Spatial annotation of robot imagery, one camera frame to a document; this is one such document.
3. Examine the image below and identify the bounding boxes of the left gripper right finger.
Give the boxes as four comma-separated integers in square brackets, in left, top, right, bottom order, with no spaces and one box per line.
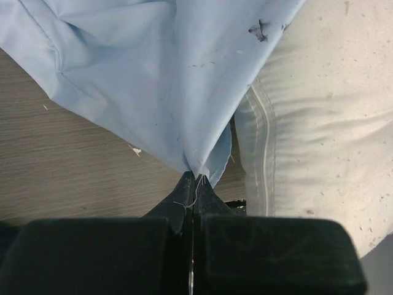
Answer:
[193,175,235,221]

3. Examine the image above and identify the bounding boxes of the white pillow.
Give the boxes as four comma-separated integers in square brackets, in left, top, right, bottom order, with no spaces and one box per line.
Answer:
[235,1,392,256]

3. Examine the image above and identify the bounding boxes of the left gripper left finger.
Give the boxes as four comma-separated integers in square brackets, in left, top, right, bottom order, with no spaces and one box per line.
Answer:
[143,171,195,235]

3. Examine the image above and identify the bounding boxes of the light blue pillowcase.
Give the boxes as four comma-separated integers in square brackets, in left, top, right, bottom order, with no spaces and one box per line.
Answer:
[1,1,303,184]

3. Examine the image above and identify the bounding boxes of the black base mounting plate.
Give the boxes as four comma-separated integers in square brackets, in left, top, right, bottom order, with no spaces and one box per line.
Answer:
[224,199,247,216]

